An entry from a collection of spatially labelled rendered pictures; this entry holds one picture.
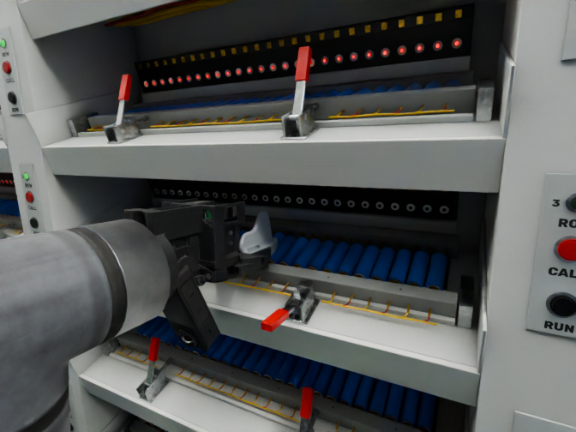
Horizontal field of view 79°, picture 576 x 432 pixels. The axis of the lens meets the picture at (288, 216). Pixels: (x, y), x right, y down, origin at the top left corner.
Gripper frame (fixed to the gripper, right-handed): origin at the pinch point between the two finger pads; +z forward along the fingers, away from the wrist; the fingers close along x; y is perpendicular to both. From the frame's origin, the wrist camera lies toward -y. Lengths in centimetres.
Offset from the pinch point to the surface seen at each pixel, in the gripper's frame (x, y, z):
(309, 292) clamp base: -10.2, -3.0, -5.8
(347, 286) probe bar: -13.9, -2.4, -3.7
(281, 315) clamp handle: -9.8, -3.5, -11.6
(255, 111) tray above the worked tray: -1.2, 17.5, -2.9
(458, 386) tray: -25.7, -8.5, -7.3
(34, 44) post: 33.2, 28.4, -9.2
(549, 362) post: -31.8, -3.9, -8.1
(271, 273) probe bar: -4.0, -2.4, -3.7
